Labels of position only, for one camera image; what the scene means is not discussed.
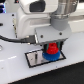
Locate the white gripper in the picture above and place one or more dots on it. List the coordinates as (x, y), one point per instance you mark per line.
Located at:
(49, 34)

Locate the red gear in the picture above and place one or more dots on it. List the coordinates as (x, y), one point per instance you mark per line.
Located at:
(52, 48)

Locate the blue gear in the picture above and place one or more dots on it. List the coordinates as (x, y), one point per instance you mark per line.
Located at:
(51, 57)

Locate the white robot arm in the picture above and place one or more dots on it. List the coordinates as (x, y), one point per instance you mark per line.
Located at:
(41, 22)

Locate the metal peg base plate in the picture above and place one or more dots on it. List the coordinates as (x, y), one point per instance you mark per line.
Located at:
(30, 57)

